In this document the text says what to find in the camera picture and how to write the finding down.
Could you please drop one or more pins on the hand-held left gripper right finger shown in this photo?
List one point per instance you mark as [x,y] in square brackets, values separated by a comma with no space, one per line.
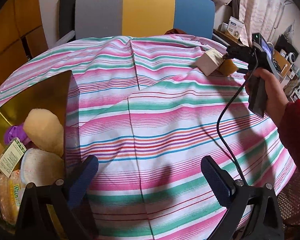
[216,180]

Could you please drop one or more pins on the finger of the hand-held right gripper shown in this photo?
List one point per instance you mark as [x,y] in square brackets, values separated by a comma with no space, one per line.
[237,51]

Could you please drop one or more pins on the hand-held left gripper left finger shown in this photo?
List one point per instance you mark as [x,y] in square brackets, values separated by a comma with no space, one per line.
[82,177]

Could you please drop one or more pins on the orange brown block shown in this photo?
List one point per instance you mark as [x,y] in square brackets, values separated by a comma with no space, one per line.
[228,67]

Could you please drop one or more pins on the beige cube box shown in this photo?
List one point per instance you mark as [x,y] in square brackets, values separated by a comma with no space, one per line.
[208,62]

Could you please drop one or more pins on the round white scrubbing pad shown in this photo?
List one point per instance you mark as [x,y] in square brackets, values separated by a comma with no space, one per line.
[43,167]

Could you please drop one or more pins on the large yellow sponge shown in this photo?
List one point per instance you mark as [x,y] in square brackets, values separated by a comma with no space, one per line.
[43,132]

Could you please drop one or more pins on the small green carton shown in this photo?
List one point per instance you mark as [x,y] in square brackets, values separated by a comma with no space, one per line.
[11,156]

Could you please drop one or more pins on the cracker packet with green label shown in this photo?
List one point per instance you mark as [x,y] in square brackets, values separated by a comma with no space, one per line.
[8,197]

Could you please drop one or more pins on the purple snack packet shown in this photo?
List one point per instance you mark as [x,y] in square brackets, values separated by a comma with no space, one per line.
[13,131]

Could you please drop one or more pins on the gold metal tin box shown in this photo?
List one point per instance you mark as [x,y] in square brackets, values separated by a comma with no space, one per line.
[40,97]

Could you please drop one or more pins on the person's right forearm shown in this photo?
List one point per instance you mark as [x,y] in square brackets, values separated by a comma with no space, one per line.
[297,142]

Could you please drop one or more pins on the person's right hand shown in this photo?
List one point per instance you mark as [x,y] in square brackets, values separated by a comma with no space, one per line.
[275,95]

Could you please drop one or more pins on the blue white mug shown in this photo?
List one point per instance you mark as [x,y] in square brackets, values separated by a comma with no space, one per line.
[271,46]

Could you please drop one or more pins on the white printed carton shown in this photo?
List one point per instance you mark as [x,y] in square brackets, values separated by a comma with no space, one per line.
[234,27]

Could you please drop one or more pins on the black bag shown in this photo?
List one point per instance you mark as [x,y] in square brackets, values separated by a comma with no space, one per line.
[287,44]

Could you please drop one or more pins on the small white box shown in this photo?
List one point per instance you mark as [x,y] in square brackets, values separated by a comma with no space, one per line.
[223,27]

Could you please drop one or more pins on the white round device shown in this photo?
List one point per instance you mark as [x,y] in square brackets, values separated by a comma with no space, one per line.
[291,58]

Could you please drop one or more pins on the pale patterned curtain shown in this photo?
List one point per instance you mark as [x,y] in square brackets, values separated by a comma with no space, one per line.
[260,10]

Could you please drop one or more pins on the dark red cloth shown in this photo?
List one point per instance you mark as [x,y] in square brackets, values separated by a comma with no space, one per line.
[175,31]

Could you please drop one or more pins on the red mesh basket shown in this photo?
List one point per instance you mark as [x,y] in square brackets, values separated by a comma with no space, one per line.
[295,200]

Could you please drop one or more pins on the pink green striped tablecloth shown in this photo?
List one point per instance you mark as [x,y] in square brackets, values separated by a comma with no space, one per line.
[165,105]

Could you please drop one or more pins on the grey yellow blue chair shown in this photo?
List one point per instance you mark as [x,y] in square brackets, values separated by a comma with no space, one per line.
[145,10]

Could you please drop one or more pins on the white foam strip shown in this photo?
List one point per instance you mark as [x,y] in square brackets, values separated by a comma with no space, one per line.
[65,38]

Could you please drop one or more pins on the wooden panelled wardrobe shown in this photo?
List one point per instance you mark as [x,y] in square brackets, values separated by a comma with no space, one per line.
[17,30]

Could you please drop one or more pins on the black rolled mat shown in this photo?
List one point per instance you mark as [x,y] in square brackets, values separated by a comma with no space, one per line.
[67,10]

